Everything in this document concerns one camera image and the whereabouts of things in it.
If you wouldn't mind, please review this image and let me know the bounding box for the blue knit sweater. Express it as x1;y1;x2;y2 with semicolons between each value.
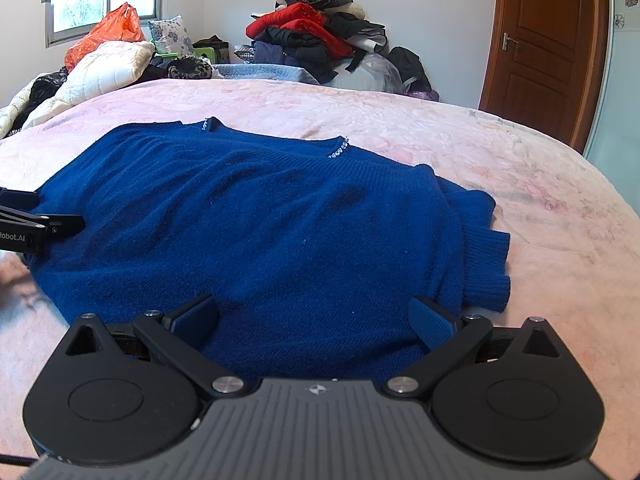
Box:
27;119;510;382

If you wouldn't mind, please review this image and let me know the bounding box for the pile of dark clothes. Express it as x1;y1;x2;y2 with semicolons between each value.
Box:
245;0;388;84

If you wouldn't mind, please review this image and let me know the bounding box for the pink floral bed cover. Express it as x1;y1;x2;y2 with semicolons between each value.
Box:
1;80;639;479

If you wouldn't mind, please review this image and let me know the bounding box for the white quilted pillow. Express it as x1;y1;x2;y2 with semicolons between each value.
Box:
1;41;155;139

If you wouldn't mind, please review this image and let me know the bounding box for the orange plastic bag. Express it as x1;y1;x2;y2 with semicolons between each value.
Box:
64;2;144;73

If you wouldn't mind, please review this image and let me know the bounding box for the dark leopard print cloth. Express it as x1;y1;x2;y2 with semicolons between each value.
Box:
166;56;214;80

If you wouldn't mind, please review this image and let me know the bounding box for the floral grey cushion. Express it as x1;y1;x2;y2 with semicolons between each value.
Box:
148;15;195;55

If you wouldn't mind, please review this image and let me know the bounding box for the frosted glass wardrobe door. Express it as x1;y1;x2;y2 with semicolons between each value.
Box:
584;0;640;209

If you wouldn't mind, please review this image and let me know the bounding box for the green box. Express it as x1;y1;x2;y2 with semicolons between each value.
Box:
194;47;216;64

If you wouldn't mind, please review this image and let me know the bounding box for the clear plastic storage bag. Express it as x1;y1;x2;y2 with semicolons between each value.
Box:
326;53;405;94

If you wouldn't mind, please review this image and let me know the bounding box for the light blue folded blanket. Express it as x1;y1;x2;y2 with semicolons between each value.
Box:
213;64;320;86

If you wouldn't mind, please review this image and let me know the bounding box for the brown wooden door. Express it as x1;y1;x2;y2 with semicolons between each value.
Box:
480;0;610;152

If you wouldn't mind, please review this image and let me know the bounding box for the red jacket on pile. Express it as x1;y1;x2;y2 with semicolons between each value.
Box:
245;2;354;60

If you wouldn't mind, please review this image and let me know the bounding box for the window with metal frame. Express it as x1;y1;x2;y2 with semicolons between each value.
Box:
44;0;162;47

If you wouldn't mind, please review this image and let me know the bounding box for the black bag near wall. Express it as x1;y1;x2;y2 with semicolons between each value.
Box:
387;47;433;93

